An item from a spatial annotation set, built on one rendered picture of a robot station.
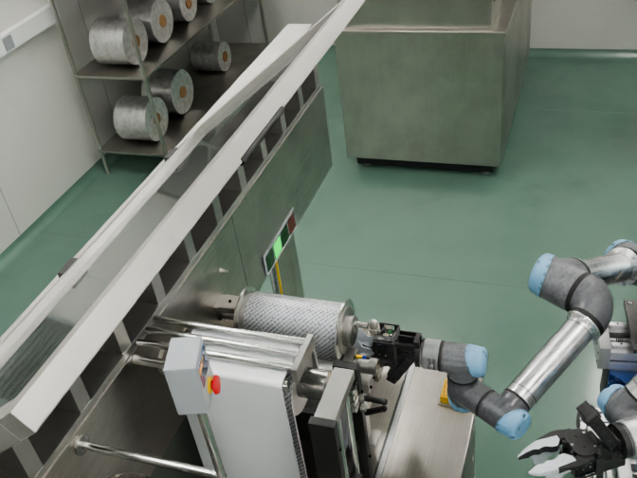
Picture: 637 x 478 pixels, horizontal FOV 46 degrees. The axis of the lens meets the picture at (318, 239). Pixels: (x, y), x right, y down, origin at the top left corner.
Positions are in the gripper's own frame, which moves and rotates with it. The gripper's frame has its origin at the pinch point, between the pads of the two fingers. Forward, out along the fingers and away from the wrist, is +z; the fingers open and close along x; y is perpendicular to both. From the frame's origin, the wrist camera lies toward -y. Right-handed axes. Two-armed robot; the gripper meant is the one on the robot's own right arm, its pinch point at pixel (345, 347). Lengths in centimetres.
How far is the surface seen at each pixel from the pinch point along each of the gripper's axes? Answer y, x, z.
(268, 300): 18.6, 6.1, 15.7
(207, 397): 51, 63, -2
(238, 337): 30.9, 31.0, 10.5
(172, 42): -39, -287, 211
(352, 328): 14.2, 7.2, -5.2
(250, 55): -93, -390, 208
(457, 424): -22.6, -0.4, -28.2
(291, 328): 15.6, 11.5, 8.3
